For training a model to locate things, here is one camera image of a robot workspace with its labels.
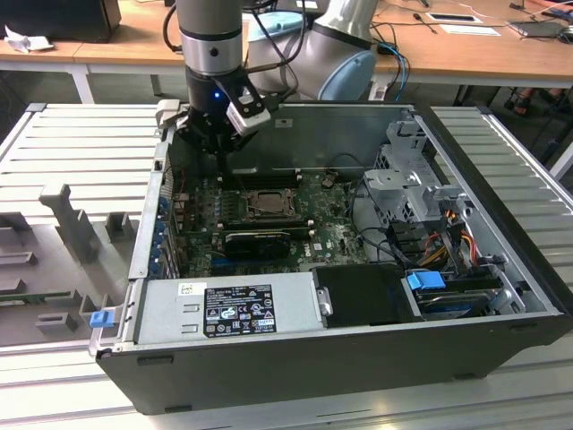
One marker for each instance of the silver-topped CPU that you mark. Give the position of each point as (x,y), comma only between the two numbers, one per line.
(268,201)

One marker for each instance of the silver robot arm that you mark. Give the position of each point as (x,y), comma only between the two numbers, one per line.
(210,40)

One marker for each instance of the wooden desk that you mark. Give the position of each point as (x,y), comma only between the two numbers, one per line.
(103,51)

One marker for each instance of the green RAM stick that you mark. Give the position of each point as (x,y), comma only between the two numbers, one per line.
(268,225)
(36,296)

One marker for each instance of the round coin cell battery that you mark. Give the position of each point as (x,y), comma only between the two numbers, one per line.
(329,180)

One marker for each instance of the black graphics card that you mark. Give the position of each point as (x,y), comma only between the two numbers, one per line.
(255,246)

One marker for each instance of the black box on desk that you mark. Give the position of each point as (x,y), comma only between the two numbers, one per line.
(58,20)

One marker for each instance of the blue board connector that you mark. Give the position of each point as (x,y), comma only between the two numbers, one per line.
(221,260)

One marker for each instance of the crumpled white paper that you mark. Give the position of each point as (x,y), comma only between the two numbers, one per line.
(27,44)

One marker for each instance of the green motherboard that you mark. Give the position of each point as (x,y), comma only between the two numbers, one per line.
(331,237)

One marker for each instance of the metal drive cage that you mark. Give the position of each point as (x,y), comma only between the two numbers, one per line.
(394,183)

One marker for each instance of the grey parts rack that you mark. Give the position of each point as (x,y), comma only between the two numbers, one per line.
(67,269)

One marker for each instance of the grey power supply unit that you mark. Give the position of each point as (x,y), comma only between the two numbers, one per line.
(170,313)

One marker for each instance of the blue plastic case latch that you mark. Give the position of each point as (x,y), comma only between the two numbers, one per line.
(100,320)

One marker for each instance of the white paper sheet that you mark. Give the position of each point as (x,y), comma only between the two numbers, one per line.
(470,29)

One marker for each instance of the blue disk carrier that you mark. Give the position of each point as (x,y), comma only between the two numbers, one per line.
(425,282)

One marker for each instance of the black open PC case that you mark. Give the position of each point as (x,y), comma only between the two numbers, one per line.
(313,380)

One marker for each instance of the person's sandalled foot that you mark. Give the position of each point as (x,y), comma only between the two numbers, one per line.
(519,105)

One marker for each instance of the hard disk drive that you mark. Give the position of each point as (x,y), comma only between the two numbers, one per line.
(447,309)

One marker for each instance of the grey notebook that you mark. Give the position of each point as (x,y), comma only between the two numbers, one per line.
(535,28)

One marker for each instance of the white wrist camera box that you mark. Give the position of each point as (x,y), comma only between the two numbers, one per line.
(248,121)

